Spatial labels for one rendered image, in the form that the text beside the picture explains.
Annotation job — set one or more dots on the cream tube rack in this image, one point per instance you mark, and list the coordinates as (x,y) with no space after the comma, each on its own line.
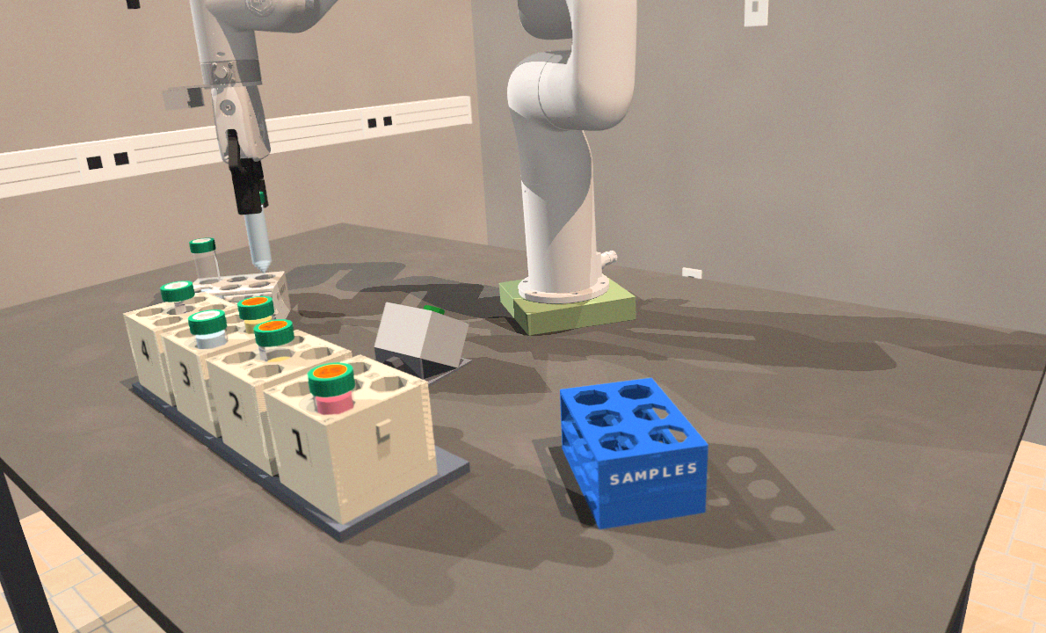
(278,286)

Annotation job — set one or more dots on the cream bucket adapter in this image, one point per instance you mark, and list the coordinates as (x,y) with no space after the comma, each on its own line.
(239,398)
(188,371)
(347,464)
(144,327)

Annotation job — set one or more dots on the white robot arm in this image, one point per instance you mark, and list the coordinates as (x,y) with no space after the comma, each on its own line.
(589,87)

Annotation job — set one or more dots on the sample tube s5 with green cap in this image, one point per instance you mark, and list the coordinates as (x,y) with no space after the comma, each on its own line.
(255,310)

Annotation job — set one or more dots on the blue tube rack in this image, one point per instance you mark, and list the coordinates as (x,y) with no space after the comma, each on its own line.
(653,480)

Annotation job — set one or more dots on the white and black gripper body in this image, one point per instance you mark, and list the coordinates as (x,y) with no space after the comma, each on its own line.
(246,116)

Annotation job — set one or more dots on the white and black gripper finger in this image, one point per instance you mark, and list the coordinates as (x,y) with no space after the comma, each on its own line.
(246,191)
(259,177)

